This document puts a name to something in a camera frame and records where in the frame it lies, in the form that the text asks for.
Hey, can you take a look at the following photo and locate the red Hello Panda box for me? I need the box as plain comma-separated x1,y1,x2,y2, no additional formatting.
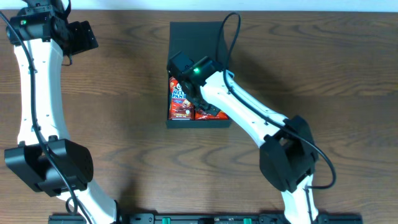
169,77,194,120

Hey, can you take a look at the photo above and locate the dark green box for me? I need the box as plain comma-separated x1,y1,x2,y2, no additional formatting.
165,21,232,129

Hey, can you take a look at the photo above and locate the red Haribo candy bag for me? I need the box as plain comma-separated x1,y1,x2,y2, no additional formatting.
195,107,229,120

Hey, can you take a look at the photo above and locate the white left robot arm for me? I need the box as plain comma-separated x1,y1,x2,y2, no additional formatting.
4,0,119,223

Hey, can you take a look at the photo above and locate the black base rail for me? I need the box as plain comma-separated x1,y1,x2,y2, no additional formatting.
47,212,364,224

